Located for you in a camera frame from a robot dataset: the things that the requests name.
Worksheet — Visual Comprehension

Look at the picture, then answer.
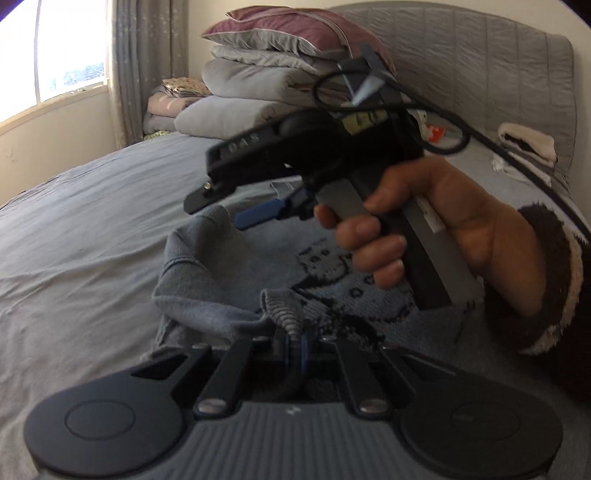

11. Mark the pink pillow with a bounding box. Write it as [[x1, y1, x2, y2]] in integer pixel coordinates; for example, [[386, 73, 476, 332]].
[[201, 7, 398, 80]]

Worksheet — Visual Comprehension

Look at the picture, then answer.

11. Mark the folded white cloth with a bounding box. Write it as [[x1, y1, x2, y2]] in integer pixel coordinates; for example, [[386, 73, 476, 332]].
[[491, 154, 553, 186]]

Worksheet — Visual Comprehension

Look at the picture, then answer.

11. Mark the grey star curtain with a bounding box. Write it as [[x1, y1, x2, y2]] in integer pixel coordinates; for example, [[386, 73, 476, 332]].
[[108, 0, 190, 151]]

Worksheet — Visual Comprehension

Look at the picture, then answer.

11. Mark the floral cloth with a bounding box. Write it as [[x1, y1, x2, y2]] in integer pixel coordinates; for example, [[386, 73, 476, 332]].
[[161, 76, 214, 99]]

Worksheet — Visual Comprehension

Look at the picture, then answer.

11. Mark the grey knit sweater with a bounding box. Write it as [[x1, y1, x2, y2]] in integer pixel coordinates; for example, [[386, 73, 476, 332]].
[[141, 205, 491, 402]]

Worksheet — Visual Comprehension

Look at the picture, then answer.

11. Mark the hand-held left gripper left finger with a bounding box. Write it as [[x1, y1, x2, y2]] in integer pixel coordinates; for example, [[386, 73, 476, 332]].
[[133, 329, 290, 416]]

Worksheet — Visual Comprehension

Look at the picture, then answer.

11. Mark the grey quilted headboard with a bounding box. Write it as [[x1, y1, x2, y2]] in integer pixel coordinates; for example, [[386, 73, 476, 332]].
[[330, 2, 579, 209]]

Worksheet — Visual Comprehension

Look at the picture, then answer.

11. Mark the folded cream garment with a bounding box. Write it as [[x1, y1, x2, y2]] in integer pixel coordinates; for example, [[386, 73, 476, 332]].
[[498, 121, 559, 164]]

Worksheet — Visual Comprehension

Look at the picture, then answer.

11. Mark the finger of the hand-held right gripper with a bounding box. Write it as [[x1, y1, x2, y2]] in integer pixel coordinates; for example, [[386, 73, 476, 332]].
[[235, 193, 315, 230], [184, 179, 242, 216]]

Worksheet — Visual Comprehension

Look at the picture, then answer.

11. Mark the person's right forearm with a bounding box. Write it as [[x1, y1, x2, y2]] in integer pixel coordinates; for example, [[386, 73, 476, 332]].
[[482, 200, 591, 403]]

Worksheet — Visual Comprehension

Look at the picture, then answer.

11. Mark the black cable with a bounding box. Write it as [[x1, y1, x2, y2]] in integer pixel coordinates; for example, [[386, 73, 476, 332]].
[[311, 71, 591, 232]]

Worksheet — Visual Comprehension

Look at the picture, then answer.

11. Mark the folded pink blanket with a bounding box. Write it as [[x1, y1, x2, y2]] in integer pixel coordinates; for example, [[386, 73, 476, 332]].
[[143, 90, 214, 136]]

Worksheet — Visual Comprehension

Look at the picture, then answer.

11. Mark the person's right hand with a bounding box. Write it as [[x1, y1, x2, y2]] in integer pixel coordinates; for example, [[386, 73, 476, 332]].
[[314, 156, 546, 320]]

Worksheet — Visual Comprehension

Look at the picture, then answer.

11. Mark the window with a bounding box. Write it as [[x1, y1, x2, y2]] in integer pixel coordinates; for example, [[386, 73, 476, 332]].
[[0, 0, 116, 126]]

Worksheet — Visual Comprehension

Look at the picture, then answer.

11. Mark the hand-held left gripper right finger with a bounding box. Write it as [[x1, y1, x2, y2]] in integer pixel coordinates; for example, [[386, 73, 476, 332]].
[[298, 335, 450, 416]]

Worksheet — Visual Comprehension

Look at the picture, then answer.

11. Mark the folded grey quilt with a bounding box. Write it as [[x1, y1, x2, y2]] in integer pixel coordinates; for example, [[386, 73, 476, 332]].
[[174, 95, 302, 140], [203, 44, 352, 108]]

